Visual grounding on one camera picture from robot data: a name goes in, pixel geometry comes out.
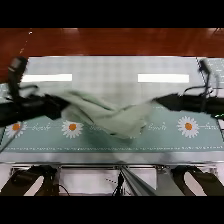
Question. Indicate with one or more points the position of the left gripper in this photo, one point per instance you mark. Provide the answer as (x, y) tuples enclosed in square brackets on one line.
[(53, 105)]

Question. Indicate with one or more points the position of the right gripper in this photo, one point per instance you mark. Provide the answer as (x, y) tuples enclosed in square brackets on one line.
[(171, 101)]

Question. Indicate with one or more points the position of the pale green garment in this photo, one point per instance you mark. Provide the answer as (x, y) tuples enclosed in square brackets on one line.
[(110, 115)]

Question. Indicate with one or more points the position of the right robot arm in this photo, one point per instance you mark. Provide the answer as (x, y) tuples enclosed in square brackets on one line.
[(213, 105)]

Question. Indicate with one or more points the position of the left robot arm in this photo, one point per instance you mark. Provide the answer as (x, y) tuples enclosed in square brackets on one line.
[(13, 111)]

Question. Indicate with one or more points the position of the silver frame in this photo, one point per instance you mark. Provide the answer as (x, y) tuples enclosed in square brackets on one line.
[(133, 176)]

